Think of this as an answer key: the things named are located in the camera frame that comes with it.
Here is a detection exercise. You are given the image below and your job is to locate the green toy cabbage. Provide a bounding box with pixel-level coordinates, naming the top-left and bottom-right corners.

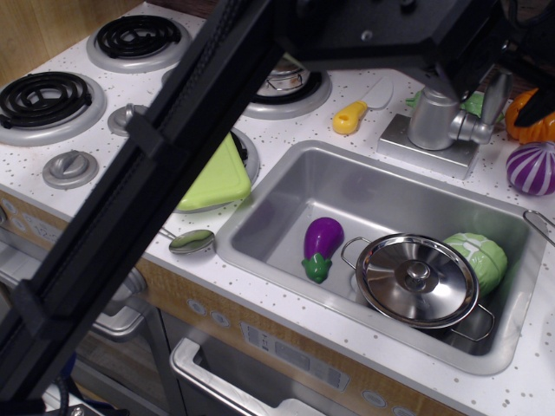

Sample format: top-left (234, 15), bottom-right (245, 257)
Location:
top-left (444, 232), bottom-right (508, 298)

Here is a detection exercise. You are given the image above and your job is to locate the back right stove burner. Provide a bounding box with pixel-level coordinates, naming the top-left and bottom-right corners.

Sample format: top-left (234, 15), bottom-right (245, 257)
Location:
top-left (243, 72), bottom-right (332, 120)

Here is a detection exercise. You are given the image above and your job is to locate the silver faucet lever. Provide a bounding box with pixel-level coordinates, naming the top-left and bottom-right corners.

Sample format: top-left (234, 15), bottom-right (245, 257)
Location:
top-left (480, 69), bottom-right (513, 126)

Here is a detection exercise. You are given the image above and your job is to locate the steel pot with lid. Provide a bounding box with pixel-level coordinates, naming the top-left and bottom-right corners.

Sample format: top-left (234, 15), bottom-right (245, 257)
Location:
top-left (340, 233), bottom-right (496, 342)

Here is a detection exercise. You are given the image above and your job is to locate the steel utensil handle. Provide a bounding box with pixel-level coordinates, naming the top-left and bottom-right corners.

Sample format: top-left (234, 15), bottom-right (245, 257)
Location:
top-left (522, 210), bottom-right (555, 247)

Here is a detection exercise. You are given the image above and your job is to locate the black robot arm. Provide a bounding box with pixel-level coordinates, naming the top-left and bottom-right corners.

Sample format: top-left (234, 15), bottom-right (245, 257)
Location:
top-left (1, 1), bottom-right (554, 415)

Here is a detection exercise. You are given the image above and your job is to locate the silver toy faucet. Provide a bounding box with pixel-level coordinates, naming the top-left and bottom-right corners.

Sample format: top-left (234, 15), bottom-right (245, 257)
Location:
top-left (377, 88), bottom-right (499, 180)

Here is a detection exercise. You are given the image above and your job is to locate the back left coil burner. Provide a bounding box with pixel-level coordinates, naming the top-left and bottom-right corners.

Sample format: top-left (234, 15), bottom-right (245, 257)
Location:
top-left (86, 15), bottom-right (192, 74)

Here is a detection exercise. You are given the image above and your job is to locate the yellow handled toy knife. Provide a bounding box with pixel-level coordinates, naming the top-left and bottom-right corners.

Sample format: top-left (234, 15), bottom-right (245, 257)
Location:
top-left (332, 77), bottom-right (394, 135)

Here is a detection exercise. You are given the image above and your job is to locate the stove burner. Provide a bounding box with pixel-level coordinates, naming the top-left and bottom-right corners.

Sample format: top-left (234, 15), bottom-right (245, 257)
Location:
top-left (175, 128), bottom-right (260, 212)
top-left (243, 72), bottom-right (332, 120)

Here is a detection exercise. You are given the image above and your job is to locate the steel ladle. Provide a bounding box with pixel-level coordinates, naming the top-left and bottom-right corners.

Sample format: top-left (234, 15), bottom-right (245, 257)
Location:
top-left (158, 227), bottom-right (215, 255)

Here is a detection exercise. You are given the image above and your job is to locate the green toy cutting board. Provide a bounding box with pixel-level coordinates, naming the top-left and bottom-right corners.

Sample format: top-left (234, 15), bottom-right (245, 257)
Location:
top-left (176, 133), bottom-right (251, 211)

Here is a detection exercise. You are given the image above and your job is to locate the silver oven dial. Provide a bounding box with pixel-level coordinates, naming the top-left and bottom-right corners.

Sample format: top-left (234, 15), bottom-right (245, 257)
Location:
top-left (109, 268), bottom-right (147, 308)

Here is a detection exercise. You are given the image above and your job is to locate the orange toy pumpkin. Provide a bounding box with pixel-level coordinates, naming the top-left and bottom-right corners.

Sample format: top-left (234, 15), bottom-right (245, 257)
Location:
top-left (505, 88), bottom-right (554, 145)

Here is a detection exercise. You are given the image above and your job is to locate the green toy vegetable behind faucet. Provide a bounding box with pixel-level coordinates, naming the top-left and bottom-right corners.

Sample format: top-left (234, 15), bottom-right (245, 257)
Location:
top-left (405, 90), bottom-right (484, 116)

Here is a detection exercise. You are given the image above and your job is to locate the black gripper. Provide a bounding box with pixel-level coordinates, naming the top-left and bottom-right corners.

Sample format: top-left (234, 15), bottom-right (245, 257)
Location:
top-left (498, 1), bottom-right (554, 127)

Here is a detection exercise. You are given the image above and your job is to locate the front right stove burner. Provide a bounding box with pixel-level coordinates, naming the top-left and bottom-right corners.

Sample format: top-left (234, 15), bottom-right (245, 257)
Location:
top-left (175, 128), bottom-right (260, 212)

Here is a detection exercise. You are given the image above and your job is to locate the coil burner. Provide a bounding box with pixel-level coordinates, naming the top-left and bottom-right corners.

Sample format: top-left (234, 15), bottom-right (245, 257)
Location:
top-left (1, 71), bottom-right (107, 147)
top-left (86, 15), bottom-right (192, 74)

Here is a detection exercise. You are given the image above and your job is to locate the purple toy eggplant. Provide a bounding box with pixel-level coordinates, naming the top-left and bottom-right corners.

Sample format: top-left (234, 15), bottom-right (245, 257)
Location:
top-left (301, 217), bottom-right (344, 283)

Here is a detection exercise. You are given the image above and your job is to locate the silver sink basin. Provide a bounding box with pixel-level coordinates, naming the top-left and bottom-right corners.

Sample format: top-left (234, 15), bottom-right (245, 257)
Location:
top-left (216, 141), bottom-right (545, 375)

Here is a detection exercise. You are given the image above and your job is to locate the purple striped toy onion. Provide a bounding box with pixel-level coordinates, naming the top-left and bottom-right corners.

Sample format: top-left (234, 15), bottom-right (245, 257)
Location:
top-left (506, 142), bottom-right (554, 197)

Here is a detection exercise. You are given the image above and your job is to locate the front left coil burner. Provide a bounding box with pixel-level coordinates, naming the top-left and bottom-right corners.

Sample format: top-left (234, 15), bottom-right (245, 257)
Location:
top-left (1, 71), bottom-right (107, 147)

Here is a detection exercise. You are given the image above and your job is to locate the steel pot on stove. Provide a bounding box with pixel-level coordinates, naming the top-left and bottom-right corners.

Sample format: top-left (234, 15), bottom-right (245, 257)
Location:
top-left (258, 57), bottom-right (310, 96)

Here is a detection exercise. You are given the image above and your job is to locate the grey stove knob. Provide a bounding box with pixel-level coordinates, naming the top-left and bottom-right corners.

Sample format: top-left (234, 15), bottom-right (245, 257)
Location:
top-left (108, 103), bottom-right (148, 137)
top-left (42, 150), bottom-right (99, 190)
top-left (161, 68), bottom-right (180, 91)

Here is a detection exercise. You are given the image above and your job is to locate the silver oven door handle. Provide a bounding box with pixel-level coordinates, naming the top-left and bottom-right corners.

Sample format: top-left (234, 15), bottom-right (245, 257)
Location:
top-left (170, 338), bottom-right (322, 416)

